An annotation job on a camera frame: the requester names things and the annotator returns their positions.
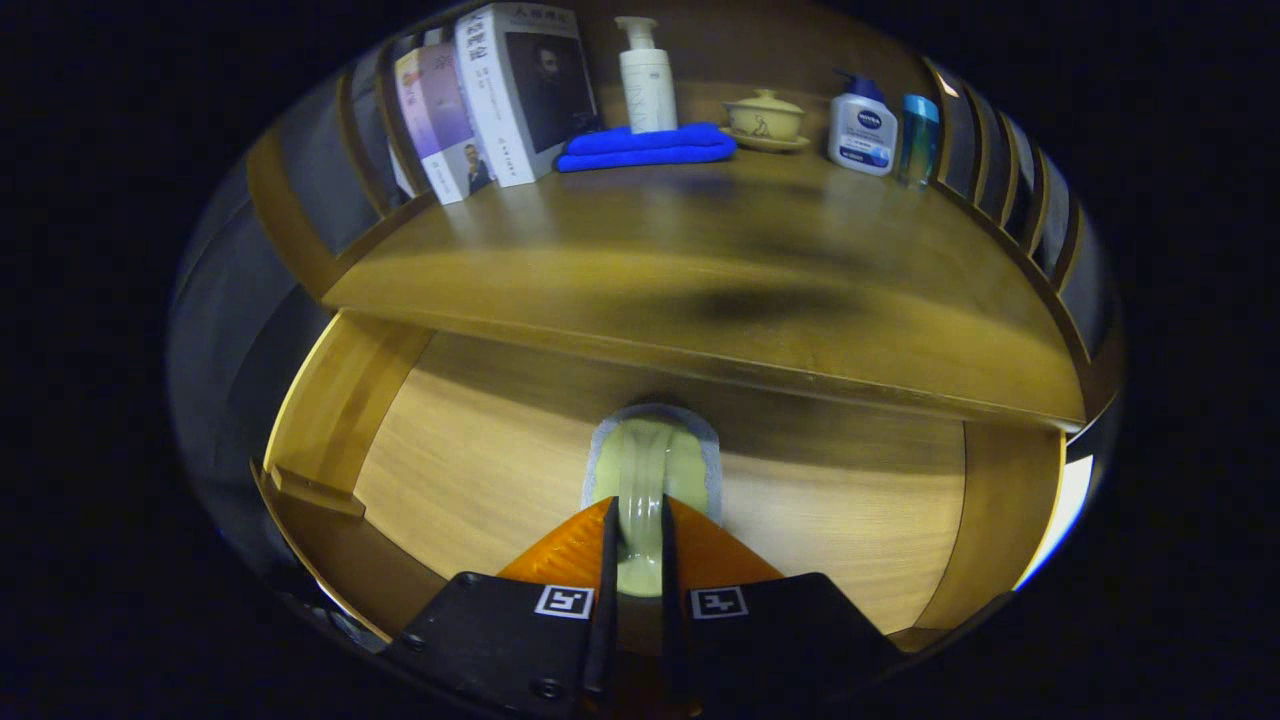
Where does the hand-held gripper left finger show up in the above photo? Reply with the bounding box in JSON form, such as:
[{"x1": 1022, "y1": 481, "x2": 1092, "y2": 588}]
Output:
[{"x1": 385, "y1": 497, "x2": 619, "y2": 720}]

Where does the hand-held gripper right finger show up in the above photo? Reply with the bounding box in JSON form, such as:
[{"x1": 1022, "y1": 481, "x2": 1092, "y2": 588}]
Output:
[{"x1": 660, "y1": 497, "x2": 906, "y2": 716}]

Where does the brown wooden drawer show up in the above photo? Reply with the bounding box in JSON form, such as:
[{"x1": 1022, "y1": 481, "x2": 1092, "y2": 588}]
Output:
[{"x1": 250, "y1": 310, "x2": 1066, "y2": 656}]

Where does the wooden countertop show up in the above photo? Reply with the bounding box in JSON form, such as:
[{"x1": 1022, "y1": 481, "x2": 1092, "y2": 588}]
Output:
[{"x1": 322, "y1": 130, "x2": 1089, "y2": 431}]

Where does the blue folded cloth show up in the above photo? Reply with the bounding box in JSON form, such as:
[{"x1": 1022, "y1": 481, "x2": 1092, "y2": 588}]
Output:
[{"x1": 555, "y1": 122, "x2": 738, "y2": 174}]

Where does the beige lidded teacup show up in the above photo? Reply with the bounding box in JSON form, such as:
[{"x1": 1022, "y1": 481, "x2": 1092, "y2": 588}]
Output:
[{"x1": 722, "y1": 88, "x2": 812, "y2": 153}]

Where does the white blue-capped lotion bottle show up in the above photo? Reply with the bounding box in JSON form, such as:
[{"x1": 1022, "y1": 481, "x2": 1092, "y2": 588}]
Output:
[{"x1": 827, "y1": 68, "x2": 899, "y2": 177}]

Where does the white pump bottle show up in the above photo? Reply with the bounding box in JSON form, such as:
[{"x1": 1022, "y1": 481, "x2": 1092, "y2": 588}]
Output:
[{"x1": 614, "y1": 16, "x2": 679, "y2": 134}]

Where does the purple book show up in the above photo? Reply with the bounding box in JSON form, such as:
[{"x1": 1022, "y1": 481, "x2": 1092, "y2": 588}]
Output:
[{"x1": 393, "y1": 42, "x2": 494, "y2": 206}]

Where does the teal slim bottle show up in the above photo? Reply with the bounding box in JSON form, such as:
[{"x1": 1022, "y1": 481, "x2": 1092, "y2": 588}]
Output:
[{"x1": 897, "y1": 94, "x2": 941, "y2": 189}]

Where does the thick white book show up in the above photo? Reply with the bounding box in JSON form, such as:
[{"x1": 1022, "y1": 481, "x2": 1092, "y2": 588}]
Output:
[{"x1": 455, "y1": 2, "x2": 601, "y2": 188}]

